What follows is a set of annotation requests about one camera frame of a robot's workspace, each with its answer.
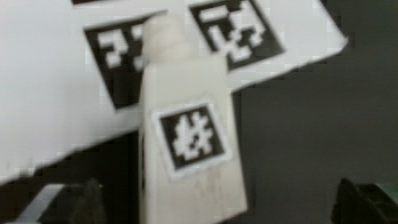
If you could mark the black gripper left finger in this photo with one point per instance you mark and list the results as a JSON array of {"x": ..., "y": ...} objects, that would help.
[{"x": 66, "y": 204}]

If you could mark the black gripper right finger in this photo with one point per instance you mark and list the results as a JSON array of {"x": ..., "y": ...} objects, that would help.
[{"x": 367, "y": 203}]

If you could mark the white stool leg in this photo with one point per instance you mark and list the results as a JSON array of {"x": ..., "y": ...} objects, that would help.
[{"x": 193, "y": 181}]

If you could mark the white paper with tags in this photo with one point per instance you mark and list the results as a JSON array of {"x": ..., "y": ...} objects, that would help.
[{"x": 72, "y": 63}]

